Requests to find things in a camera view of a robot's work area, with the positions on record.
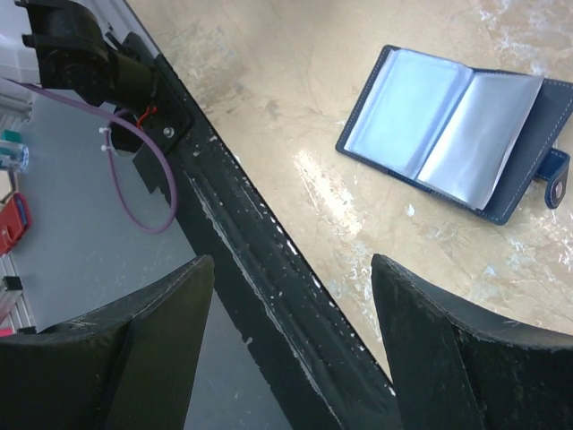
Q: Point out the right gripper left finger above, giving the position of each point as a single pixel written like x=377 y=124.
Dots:
x=130 y=364

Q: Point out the blue leather card holder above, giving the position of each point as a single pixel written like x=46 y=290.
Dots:
x=474 y=137

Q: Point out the red phone case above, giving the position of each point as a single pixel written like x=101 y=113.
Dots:
x=15 y=222

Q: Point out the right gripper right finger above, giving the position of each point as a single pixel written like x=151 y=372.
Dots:
x=456 y=365

